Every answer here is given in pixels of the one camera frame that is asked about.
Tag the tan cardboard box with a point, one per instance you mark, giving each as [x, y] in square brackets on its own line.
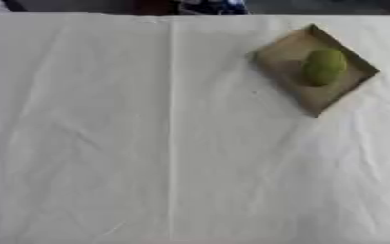
[284, 58]

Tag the green oval toy fruit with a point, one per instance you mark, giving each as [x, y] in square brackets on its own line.
[325, 66]

